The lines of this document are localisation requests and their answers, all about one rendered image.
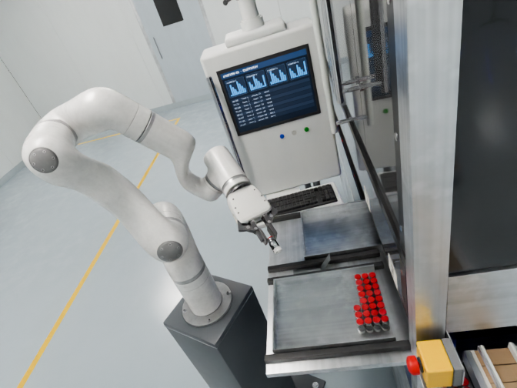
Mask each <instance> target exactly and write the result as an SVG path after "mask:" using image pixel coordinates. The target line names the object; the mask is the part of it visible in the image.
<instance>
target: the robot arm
mask: <svg viewBox="0 0 517 388"><path fill-rule="evenodd" d="M107 130H113V131H116V132H118V133H120V134H122V135H124V136H126V137H128V138H130V139H131V140H133V141H135V142H137V143H139V144H141V145H143V146H145V147H148V148H150V149H152V150H154V151H156V152H158V153H160V154H162V155H164V156H166V157H168V158H169V159H171V161H172V162H173V165H174V168H175V174H176V176H177V178H178V181H179V182H180V184H181V185H182V187H183V188H184V189H185V190H187V191H188V192H190V193H191V194H193V195H195V196H197V197H199V198H201V199H204V200H206V201H209V202H213V201H215V200H217V199H218V198H219V197H220V195H221V194H222V193H223V194H224V195H225V197H226V199H227V203H228V207H229V209H230V211H231V213H232V215H233V217H234V219H235V221H236V223H237V225H238V231H239V232H251V233H254V234H255V235H257V237H258V238H259V240H260V242H261V243H264V244H265V246H266V245H267V244H268V238H267V237H266V235H265V234H264V232H263V231H262V229H260V228H258V227H257V224H259V223H261V222H264V224H265V225H266V227H267V231H268V233H269V235H270V236H273V237H274V238H275V240H276V239H277V235H278V233H277V231H276V230H275V228H274V226H273V225H272V220H273V219H274V218H275V216H276V215H277V214H278V210H277V209H275V208H274V207H272V206H271V205H270V203H269V202H268V200H267V199H266V198H265V197H264V196H263V195H262V194H261V193H260V191H259V190H258V189H257V188H255V187H254V186H253V185H252V184H251V182H250V181H249V179H248V178H247V176H246V175H245V173H244V172H243V171H242V169H241V168H240V166H239V165H238V163H237V162H236V161H235V159H234V157H233V156H232V154H231V153H230V151H229V150H228V149H227V148H226V147H225V146H223V145H218V146H215V147H213V148H211V149H210V150H208V151H207V153H206V154H205V156H204V163H205V165H206V166H207V168H208V171H207V173H206V175H205V176H204V177H203V178H201V177H198V176H197V175H195V174H194V173H192V172H191V170H190V169H189V163H190V160H191V157H192V153H193V152H194V149H195V138H194V137H193V136H192V135H191V134H190V133H188V132H186V131H185V130H184V129H182V128H180V127H178V126H177V125H175V124H173V123H172V122H170V121H169V120H167V119H164V118H163V117H161V116H160V115H158V114H156V113H155V112H153V111H151V110H150V109H147V108H146V107H144V106H143V105H141V104H139V103H137V102H136V101H134V100H132V99H130V98H129V97H127V96H125V95H123V94H122V93H120V92H117V91H115V90H114V89H110V88H106V87H95V88H92V89H88V90H86V91H84V92H82V93H80V94H79V95H77V96H76V97H74V98H73V99H70V100H69V101H67V102H66V103H64V104H62V105H60V106H58V107H56V108H54V109H53V110H52V111H50V112H49V113H48V114H46V115H45V116H44V117H43V118H41V119H40V120H39V121H38V122H37V123H36V124H35V126H34V128H33V129H32V131H31V132H30V133H29V134H28V136H27V138H26V140H25V142H24V144H23V146H22V160H23V162H24V164H25V165H26V166H27V168H28V169H29V170H30V171H31V172H32V173H34V174H35V175H36V176H37V177H39V178H40V179H42V180H44V181H46V182H48V183H50V184H52V185H55V186H61V187H64V188H67V189H72V190H75V191H77V192H80V193H82V194H84V195H86V196H87V197H89V198H90V199H92V200H94V201H95V202H96V203H98V204H99V205H100V206H102V207H103V208H105V209H107V210H108V211H109V212H110V213H111V214H112V215H113V216H115V217H116V218H117V219H118V220H119V221H120V222H121V224H122V225H123V226H124V227H125V228H126V229H127V230H128V231H129V233H130V234H131V235H132V236H133V238H134V239H135V240H136V241H137V242H138V244H139V245H140V246H141V247H142V248H143V249H144V250H145V251H146V252H147V253H148V254H149V255H150V256H151V257H153V258H154V259H156V260H158V261H160V262H163V264H164V266H165V268H166V270H167V272H168V274H169V275H170V277H171V279H172V281H173V282H174V284H175V285H176V287H177V288H178V291H179V292H180V293H181V294H182V297H183V298H184V300H185V301H184V303H183V307H182V315H183V317H184V319H185V321H186V322H187V323H188V324H189V325H191V326H195V327H205V326H210V325H212V324H213V323H216V322H218V321H219V320H220V319H221V318H222V317H223V316H224V315H225V314H226V313H227V312H228V310H229V308H230V306H231V304H232V293H231V290H230V289H229V288H228V287H227V286H226V285H225V284H224V283H221V282H215V280H214V279H213V277H212V275H211V273H210V272H209V270H208V267H207V266H206V264H205V262H204V260H203V258H202V256H201V254H200V252H199V250H198V247H197V245H196V244H195V240H194V239H193V236H192V234H191V231H190V229H189V227H188V224H187V222H186V221H185V218H184V216H183V215H182V212H181V211H180V210H179V208H178V207H177V206H175V205H174V204H172V203H170V202H164V201H163V202H157V203H155V204H152V203H151V202H150V201H149V200H148V198H147V197H146V196H145V195H144V194H143V193H142V192H141V191H140V190H139V189H138V188H137V187H136V186H135V185H134V184H133V183H132V182H130V181H129V180H128V179H127V178H125V177H124V176H123V175H122V174H121V173H120V172H118V171H117V170H116V169H114V168H113V167H111V166H110V165H108V164H105V163H103V162H99V161H97V160H95V159H92V158H89V157H88V156H85V155H83V154H82V153H81V152H80V151H78V150H77V149H76V146H77V145H78V144H79V143H80V142H81V141H83V140H84V139H86V138H88V137H90V136H92V135H96V134H99V133H101V132H104V131H107Z"/></svg>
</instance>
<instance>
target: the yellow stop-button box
mask: <svg viewBox="0 0 517 388"><path fill-rule="evenodd" d="M416 352H417V357H416V359H417V360H418V362H419V364H420V368H419V369H420V370H421V372H422V375H423V378H424V381H425V385H426V386H427V387H428V388H434V387H444V386H451V385H453V386H461V385H462V373H463V368H462V364H461V363H460V361H459V358H458V356H457V354H456V352H455V349H454V347H453V345H452V342H451V340H450V339H449V338H444V339H442V340H440V339H433V340H425V341H418V342H417V343H416Z"/></svg>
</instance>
